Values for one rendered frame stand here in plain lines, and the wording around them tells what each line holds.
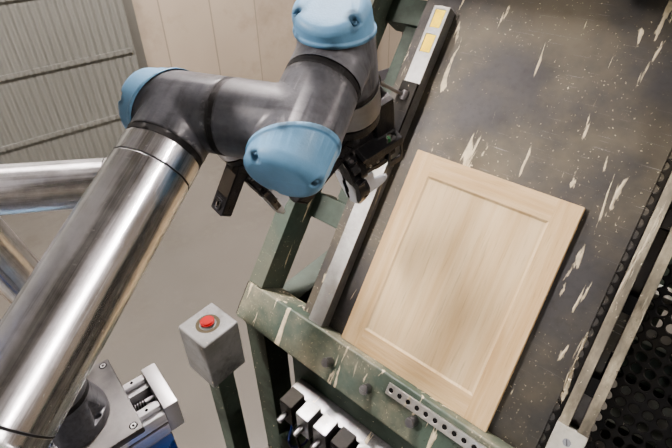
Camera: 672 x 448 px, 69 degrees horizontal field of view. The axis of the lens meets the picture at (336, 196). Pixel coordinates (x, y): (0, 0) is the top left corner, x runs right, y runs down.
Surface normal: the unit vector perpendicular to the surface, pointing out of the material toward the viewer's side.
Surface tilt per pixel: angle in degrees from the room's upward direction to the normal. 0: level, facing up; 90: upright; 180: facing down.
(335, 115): 65
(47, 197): 85
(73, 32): 90
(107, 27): 90
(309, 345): 54
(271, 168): 119
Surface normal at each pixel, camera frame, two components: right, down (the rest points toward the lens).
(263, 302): -0.53, -0.14
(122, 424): -0.02, -0.83
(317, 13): -0.13, -0.47
